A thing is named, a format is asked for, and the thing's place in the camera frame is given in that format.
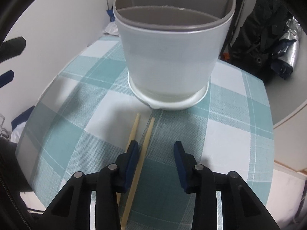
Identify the teal plaid table cloth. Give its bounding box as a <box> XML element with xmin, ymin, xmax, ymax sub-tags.
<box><xmin>16</xmin><ymin>36</ymin><xmax>274</xmax><ymax>229</ymax></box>

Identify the silver folded umbrella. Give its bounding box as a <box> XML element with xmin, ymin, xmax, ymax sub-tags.
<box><xmin>271</xmin><ymin>17</ymin><xmax>302</xmax><ymax>80</ymax></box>

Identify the black hanging coat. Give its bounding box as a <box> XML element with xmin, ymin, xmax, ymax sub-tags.
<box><xmin>229</xmin><ymin>0</ymin><xmax>291</xmax><ymax>83</ymax></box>

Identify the white utensil holder cup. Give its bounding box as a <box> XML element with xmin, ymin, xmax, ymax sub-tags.
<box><xmin>113</xmin><ymin>0</ymin><xmax>236</xmax><ymax>110</ymax></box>

